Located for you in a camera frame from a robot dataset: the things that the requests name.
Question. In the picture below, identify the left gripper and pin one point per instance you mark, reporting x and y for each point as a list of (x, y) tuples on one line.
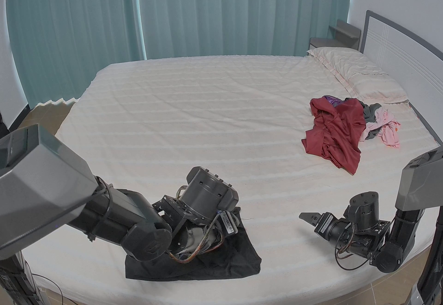
[(228, 224)]

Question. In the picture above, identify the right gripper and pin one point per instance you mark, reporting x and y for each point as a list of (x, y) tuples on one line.
[(330, 225)]

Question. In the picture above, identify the black T-shirt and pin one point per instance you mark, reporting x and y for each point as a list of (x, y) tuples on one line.
[(235, 258)]

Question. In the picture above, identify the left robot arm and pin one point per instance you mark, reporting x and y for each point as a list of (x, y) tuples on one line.
[(52, 193)]

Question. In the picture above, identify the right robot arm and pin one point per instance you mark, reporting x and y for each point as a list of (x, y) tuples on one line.
[(415, 186)]

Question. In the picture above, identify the dark red garment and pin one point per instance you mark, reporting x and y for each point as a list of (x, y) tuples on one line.
[(339, 137)]

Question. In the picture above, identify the bed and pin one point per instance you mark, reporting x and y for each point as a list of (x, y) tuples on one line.
[(207, 123)]

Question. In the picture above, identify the pink garment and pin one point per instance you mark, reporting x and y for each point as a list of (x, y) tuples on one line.
[(389, 130)]

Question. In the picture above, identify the purple garment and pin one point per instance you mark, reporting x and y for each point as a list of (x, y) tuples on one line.
[(333, 100)]

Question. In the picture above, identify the grey garment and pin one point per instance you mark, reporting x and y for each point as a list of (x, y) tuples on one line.
[(370, 113)]

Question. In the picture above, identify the cream pillow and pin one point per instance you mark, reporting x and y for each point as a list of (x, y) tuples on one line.
[(363, 72)]

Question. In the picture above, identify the grey bedside table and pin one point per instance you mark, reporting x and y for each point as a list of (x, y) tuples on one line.
[(332, 41)]

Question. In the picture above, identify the blue-green curtain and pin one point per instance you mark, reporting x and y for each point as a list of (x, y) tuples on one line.
[(242, 2), (76, 20)]

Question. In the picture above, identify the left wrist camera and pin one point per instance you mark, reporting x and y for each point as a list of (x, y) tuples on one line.
[(211, 196)]

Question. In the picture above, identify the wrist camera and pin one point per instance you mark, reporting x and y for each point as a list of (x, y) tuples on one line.
[(363, 210), (211, 196)]

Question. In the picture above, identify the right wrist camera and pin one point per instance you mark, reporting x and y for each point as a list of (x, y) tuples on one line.
[(363, 210)]

